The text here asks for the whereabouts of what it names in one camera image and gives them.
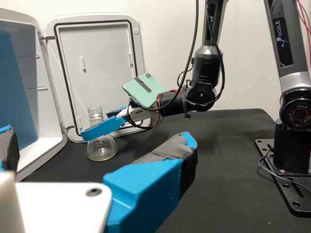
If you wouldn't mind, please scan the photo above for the black cable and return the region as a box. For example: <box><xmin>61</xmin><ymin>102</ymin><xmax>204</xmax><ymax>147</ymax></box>
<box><xmin>132</xmin><ymin>0</ymin><xmax>200</xmax><ymax>113</ymax></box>
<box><xmin>257</xmin><ymin>147</ymin><xmax>311</xmax><ymax>198</ymax></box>

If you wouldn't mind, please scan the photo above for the clear flask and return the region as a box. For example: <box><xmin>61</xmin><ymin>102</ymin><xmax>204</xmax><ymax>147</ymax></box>
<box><xmin>86</xmin><ymin>105</ymin><xmax>118</xmax><ymax>162</ymax></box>

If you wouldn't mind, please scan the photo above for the right wrist camera phone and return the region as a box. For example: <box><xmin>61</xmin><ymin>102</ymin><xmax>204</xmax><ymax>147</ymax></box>
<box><xmin>121</xmin><ymin>72</ymin><xmax>166</xmax><ymax>110</ymax></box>

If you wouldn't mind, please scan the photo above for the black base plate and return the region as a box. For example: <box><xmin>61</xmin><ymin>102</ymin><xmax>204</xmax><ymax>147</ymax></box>
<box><xmin>254</xmin><ymin>138</ymin><xmax>311</xmax><ymax>223</ymax></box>

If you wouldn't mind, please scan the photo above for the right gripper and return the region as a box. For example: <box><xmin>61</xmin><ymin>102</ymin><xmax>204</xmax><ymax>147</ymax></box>
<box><xmin>80</xmin><ymin>104</ymin><xmax>163</xmax><ymax>142</ymax></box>

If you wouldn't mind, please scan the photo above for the white incubator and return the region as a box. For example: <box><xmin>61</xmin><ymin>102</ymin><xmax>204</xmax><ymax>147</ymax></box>
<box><xmin>0</xmin><ymin>7</ymin><xmax>68</xmax><ymax>182</ymax></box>

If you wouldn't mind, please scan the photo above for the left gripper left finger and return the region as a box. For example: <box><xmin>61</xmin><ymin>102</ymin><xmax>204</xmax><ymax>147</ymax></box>
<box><xmin>0</xmin><ymin>124</ymin><xmax>21</xmax><ymax>172</ymax></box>

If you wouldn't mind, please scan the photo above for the incubator door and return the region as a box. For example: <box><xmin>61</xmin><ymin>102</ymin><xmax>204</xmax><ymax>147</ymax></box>
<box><xmin>43</xmin><ymin>12</ymin><xmax>147</xmax><ymax>144</ymax></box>

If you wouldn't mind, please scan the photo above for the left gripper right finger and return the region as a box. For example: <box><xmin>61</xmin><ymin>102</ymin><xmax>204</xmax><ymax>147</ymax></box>
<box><xmin>103</xmin><ymin>132</ymin><xmax>199</xmax><ymax>233</ymax></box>

